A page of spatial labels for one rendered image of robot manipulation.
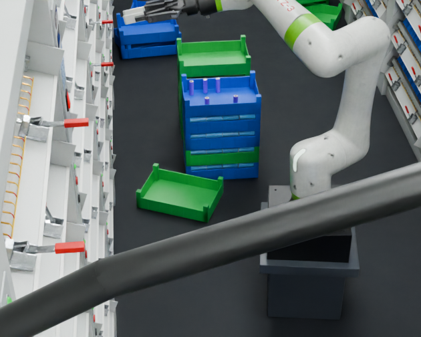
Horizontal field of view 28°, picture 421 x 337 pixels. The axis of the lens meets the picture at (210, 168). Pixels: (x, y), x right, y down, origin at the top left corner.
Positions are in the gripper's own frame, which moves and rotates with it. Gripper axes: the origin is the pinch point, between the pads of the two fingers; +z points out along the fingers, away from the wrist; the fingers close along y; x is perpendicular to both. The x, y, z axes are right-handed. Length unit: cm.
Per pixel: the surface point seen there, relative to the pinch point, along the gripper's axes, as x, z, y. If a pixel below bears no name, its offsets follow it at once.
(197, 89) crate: -63, -12, 50
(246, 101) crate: -67, -31, 39
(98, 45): -16.9, 16.6, 17.4
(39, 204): 53, 3, -156
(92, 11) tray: -1.0, 14.1, 11.4
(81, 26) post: 26, 8, -52
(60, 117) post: 45, 5, -123
